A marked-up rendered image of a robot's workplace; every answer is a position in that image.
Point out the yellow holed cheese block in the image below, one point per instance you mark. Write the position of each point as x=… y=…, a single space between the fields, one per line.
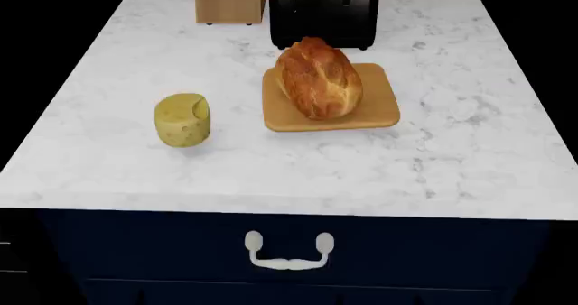
x=180 y=122

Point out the black toaster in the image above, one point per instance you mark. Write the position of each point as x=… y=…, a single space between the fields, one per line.
x=323 y=10

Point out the light wooden cutting board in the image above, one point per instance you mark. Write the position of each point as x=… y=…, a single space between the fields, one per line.
x=379 y=108

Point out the dark blue cabinet drawer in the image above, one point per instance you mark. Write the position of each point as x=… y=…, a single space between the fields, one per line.
x=180 y=251

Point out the wooden knife block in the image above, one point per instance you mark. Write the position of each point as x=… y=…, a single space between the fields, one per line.
x=229 y=4

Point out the brown crusty bread loaf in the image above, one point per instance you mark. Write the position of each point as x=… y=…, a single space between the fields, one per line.
x=320 y=81

